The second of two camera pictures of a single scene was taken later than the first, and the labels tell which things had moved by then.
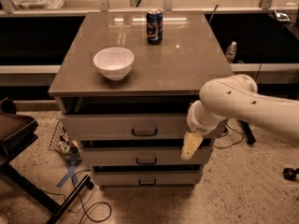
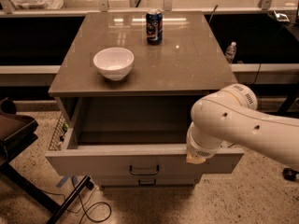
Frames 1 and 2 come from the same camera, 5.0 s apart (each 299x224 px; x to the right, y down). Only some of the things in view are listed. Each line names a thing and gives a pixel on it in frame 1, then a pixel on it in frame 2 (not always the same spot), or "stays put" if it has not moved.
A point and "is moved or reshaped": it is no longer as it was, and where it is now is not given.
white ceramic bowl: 114,63 stays put
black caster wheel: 290,174 stays put
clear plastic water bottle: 230,52 stays put
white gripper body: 200,127 → 199,150
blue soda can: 154,23 stays put
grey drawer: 159,127 is moved or reshaped
